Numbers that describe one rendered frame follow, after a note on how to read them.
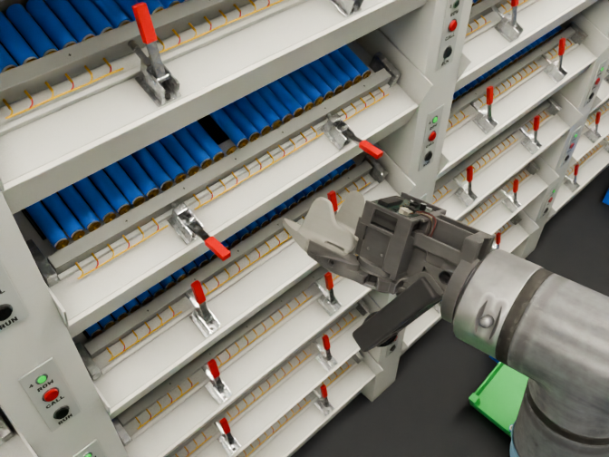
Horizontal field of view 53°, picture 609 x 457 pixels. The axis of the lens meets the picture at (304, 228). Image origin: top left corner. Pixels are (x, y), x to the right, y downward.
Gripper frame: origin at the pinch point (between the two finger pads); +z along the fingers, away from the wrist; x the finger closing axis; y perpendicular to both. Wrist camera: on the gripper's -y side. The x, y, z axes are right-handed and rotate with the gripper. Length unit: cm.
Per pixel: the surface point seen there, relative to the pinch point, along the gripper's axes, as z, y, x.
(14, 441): 22.3, -35.3, 19.8
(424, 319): 18, -50, -90
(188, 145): 21.6, 2.5, -1.3
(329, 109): 14.5, 9.1, -20.1
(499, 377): -3, -60, -100
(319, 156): 12.3, 3.0, -17.2
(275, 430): 26, -69, -44
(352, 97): 13.9, 10.9, -24.2
